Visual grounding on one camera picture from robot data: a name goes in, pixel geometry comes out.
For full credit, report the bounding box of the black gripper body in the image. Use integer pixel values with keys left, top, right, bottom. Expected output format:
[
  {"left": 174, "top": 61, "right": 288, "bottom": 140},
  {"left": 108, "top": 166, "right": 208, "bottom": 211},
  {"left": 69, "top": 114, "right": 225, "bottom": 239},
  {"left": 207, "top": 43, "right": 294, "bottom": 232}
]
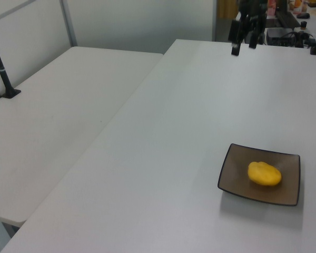
[{"left": 238, "top": 0, "right": 261, "bottom": 28}]

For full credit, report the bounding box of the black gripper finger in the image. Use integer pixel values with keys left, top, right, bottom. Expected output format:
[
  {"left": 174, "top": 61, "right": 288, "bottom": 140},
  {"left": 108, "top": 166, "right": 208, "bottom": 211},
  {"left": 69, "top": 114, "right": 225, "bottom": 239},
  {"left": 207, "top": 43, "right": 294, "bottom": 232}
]
[
  {"left": 228, "top": 15, "right": 249, "bottom": 56},
  {"left": 248, "top": 25, "right": 260, "bottom": 50}
]

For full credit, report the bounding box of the brown square ceramic plate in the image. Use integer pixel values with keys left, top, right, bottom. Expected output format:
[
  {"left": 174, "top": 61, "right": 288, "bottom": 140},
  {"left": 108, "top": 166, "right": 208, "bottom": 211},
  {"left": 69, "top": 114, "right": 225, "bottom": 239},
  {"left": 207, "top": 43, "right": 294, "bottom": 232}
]
[{"left": 217, "top": 143, "right": 301, "bottom": 207}]

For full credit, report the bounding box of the black monitor stand pole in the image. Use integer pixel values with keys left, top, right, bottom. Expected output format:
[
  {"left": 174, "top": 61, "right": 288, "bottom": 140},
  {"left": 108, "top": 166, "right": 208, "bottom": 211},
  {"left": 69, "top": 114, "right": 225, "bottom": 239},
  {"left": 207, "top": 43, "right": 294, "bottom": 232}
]
[{"left": 260, "top": 0, "right": 268, "bottom": 28}]

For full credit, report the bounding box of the black electronics box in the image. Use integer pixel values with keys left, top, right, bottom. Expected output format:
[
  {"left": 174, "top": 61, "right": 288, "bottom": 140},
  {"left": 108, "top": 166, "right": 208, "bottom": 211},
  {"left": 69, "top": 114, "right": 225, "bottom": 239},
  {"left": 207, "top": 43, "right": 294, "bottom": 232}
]
[{"left": 265, "top": 27, "right": 295, "bottom": 45}]

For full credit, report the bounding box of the black flat monitor base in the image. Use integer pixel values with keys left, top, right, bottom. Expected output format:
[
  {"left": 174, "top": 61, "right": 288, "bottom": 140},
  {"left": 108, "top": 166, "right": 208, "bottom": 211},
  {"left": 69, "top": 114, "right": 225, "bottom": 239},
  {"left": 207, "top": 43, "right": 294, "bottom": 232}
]
[{"left": 276, "top": 10, "right": 301, "bottom": 28}]

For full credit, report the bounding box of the black cable bundle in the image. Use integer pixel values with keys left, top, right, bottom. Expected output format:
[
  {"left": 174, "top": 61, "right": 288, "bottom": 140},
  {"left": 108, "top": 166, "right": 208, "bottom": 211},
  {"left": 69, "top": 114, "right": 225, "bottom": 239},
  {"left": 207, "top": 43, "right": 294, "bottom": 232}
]
[{"left": 285, "top": 28, "right": 315, "bottom": 48}]

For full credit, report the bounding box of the black camera stand pole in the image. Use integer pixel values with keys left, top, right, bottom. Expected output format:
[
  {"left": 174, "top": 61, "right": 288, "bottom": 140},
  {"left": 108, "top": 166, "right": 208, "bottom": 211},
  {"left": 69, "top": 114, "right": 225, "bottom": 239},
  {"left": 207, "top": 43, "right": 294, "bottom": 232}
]
[{"left": 0, "top": 26, "right": 22, "bottom": 100}]

